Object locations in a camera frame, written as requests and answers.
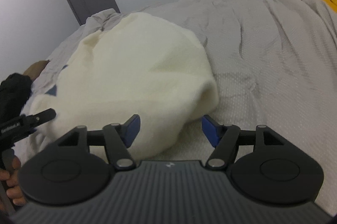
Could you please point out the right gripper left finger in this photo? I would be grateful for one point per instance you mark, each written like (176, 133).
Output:
(118, 138)

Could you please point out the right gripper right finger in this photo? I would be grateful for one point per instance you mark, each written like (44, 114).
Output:
(224, 140)

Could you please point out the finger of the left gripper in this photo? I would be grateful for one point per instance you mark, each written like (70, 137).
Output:
(43, 117)

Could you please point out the cream blue striped sweater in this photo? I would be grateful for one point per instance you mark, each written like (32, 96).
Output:
(148, 63)

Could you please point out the black clothing pile left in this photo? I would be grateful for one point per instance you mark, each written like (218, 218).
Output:
(14, 93)

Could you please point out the person left hand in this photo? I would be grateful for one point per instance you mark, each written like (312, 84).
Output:
(14, 191)

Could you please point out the brown pillow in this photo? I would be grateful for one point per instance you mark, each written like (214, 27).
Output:
(36, 69)

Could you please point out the grey bed sheet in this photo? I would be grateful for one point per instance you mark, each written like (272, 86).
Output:
(275, 64)

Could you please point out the yellow printed fabric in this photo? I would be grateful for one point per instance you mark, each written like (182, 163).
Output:
(332, 4)

